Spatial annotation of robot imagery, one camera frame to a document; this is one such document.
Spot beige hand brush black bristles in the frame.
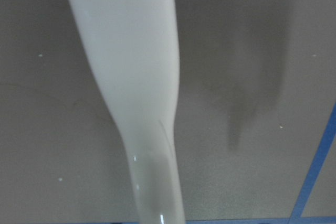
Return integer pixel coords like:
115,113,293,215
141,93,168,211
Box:
69,0,185,223

